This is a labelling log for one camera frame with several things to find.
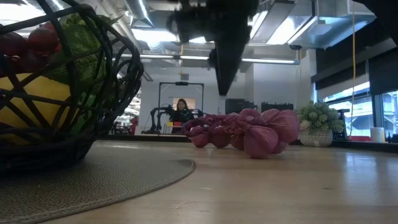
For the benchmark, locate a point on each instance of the purple grape bunch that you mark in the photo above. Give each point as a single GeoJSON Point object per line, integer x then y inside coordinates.
{"type": "Point", "coordinates": [258, 130]}

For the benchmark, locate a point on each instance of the black aluminium table frame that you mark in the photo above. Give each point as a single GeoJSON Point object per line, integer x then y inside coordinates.
{"type": "Point", "coordinates": [363, 146]}

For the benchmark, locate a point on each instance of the round grey placemat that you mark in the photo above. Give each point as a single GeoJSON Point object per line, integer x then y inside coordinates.
{"type": "Point", "coordinates": [109, 177]}

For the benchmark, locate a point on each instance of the black background rig frame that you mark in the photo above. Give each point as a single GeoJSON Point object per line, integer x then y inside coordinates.
{"type": "Point", "coordinates": [181, 83]}

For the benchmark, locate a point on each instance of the dark woven wicker basket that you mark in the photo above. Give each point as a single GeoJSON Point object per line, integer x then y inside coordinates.
{"type": "Point", "coordinates": [46, 155]}

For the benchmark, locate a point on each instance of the black background robot arm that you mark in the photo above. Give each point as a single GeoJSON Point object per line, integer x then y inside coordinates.
{"type": "Point", "coordinates": [157, 118]}

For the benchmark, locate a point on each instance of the dark red grape bunch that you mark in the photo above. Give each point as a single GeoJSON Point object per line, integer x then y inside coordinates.
{"type": "Point", "coordinates": [40, 40]}

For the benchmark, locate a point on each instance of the yellow lemon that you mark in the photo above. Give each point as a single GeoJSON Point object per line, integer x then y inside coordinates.
{"type": "Point", "coordinates": [37, 102]}

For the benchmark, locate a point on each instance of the white patterned plant pot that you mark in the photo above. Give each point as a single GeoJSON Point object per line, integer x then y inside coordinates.
{"type": "Point", "coordinates": [315, 138]}

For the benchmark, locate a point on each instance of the white cylindrical cup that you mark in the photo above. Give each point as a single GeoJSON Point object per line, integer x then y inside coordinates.
{"type": "Point", "coordinates": [377, 134]}

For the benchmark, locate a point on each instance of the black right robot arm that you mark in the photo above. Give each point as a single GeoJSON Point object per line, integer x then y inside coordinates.
{"type": "Point", "coordinates": [384, 15]}

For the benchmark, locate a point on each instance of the red background object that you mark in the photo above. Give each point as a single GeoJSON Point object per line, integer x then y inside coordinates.
{"type": "Point", "coordinates": [134, 124]}

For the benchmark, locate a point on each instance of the person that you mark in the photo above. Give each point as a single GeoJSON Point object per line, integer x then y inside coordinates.
{"type": "Point", "coordinates": [182, 113]}

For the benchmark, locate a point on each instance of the black background monitor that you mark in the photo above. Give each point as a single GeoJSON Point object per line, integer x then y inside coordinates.
{"type": "Point", "coordinates": [237, 105]}
{"type": "Point", "coordinates": [276, 106]}

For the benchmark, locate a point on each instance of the silver ceiling air duct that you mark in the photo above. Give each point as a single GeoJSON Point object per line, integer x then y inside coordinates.
{"type": "Point", "coordinates": [140, 12]}

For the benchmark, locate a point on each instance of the long ceiling tube light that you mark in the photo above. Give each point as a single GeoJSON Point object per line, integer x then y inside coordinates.
{"type": "Point", "coordinates": [267, 60]}

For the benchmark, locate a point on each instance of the large green cucumber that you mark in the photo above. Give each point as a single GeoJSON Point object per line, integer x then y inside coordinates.
{"type": "Point", "coordinates": [81, 49]}

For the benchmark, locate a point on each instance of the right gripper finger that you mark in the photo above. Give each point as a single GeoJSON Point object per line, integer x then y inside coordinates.
{"type": "Point", "coordinates": [230, 68]}

